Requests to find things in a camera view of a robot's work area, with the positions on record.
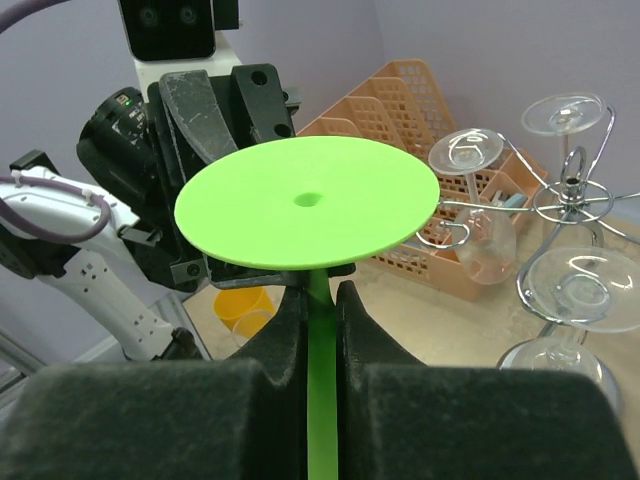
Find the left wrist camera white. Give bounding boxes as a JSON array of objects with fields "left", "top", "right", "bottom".
[{"left": 118, "top": 0, "right": 241, "bottom": 98}]

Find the orange plastic goblet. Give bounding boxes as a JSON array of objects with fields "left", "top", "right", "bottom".
[{"left": 213, "top": 287, "right": 276, "bottom": 330}]

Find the green plastic goblet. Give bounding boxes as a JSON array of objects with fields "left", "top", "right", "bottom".
[{"left": 174, "top": 136, "right": 430, "bottom": 479}]

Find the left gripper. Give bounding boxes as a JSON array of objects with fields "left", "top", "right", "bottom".
[{"left": 144, "top": 62, "right": 356, "bottom": 291}]

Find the clear wine glass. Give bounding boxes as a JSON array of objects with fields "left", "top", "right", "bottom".
[
  {"left": 521, "top": 92, "right": 605, "bottom": 159},
  {"left": 428, "top": 128, "right": 516, "bottom": 285},
  {"left": 499, "top": 246, "right": 639, "bottom": 413},
  {"left": 231, "top": 310, "right": 273, "bottom": 348}
]

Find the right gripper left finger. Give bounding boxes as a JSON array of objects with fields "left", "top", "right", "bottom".
[{"left": 1, "top": 287, "right": 306, "bottom": 479}]

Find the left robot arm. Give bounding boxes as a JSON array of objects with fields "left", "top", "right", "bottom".
[{"left": 1, "top": 64, "right": 311, "bottom": 361}]

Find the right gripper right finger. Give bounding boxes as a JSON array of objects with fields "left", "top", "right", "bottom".
[{"left": 336, "top": 281, "right": 638, "bottom": 479}]

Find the chrome wine glass rack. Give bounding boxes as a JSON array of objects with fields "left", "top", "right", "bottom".
[{"left": 438, "top": 105, "right": 639, "bottom": 334}]

